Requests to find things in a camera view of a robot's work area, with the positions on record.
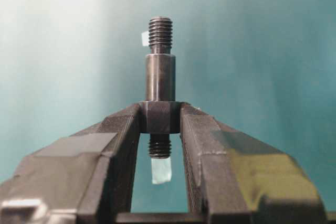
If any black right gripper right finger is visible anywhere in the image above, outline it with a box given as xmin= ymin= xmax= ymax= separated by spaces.
xmin=180 ymin=103 xmax=327 ymax=223

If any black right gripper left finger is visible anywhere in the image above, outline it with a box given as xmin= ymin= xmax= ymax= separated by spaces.
xmin=1 ymin=104 xmax=140 ymax=223

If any dark threaded metal shaft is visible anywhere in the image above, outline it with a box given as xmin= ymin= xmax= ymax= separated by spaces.
xmin=139 ymin=16 xmax=181 ymax=159

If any small pale tape marker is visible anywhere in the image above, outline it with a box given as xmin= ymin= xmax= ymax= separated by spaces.
xmin=141 ymin=31 xmax=175 ymax=185

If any teal table cloth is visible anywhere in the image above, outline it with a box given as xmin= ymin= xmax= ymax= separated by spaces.
xmin=1 ymin=0 xmax=335 ymax=211

